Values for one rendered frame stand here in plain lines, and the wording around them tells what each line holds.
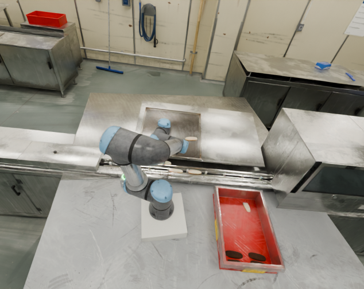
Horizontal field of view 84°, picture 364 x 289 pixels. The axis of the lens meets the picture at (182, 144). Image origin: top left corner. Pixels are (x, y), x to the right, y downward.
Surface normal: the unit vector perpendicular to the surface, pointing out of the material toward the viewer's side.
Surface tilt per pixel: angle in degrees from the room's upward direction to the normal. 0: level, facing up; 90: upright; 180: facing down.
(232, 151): 10
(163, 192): 7
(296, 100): 90
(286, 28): 90
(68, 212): 0
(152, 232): 4
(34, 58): 90
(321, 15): 90
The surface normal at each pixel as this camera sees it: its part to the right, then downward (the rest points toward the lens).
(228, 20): -0.02, 0.68
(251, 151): 0.11, -0.60
